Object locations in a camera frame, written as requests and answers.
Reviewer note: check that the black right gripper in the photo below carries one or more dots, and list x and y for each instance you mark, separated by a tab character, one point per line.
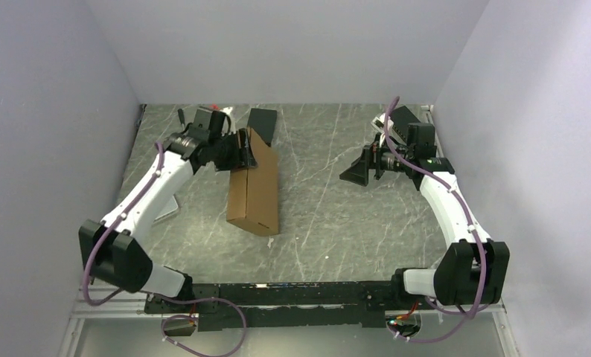
371	158

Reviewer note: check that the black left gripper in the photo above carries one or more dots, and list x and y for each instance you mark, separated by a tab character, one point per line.
243	157

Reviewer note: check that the brown cardboard box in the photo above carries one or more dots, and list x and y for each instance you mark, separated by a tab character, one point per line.
253	192

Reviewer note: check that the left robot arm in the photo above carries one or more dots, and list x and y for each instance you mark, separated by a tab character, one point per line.
114	258

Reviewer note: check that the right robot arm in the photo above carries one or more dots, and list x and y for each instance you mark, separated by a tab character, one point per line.
473	268

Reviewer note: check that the white plastic box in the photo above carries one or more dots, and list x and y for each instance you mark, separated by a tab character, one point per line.
170	209

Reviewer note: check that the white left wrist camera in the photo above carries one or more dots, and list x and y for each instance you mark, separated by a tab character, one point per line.
227	110

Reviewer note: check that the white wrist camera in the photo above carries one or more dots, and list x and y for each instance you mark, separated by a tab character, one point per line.
378	125
227	110

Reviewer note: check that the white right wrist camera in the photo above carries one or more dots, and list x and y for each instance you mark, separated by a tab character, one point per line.
378	125

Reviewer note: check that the black handled hammer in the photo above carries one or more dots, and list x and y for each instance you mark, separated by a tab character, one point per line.
181	117

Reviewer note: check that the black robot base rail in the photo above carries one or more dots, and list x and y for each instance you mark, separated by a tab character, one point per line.
232	305

